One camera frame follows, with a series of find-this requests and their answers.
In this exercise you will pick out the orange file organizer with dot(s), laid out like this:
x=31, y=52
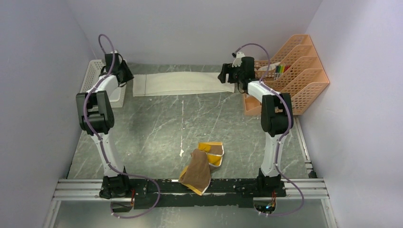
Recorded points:
x=304, y=80

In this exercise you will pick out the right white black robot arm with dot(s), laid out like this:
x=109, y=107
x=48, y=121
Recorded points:
x=276, y=118

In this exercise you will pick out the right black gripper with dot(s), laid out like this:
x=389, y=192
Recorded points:
x=227, y=69

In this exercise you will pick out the cream white towel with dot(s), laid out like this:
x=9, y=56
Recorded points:
x=179, y=83

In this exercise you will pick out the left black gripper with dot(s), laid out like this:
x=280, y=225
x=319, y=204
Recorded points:
x=125, y=65

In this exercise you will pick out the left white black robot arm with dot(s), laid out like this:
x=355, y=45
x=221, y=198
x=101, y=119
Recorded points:
x=96, y=118

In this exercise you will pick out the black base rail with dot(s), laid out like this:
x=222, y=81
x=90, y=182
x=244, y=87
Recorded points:
x=145, y=193

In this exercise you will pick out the white label card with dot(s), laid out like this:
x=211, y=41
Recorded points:
x=269, y=67

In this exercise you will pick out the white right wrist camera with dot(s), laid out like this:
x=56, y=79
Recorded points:
x=237, y=58

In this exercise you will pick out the white plastic basket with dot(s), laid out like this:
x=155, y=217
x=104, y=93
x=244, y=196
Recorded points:
x=91, y=77

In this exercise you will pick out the brown yellow towel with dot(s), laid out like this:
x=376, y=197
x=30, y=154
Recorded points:
x=205, y=159

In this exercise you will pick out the coloured marker pens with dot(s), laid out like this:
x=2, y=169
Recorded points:
x=280, y=69

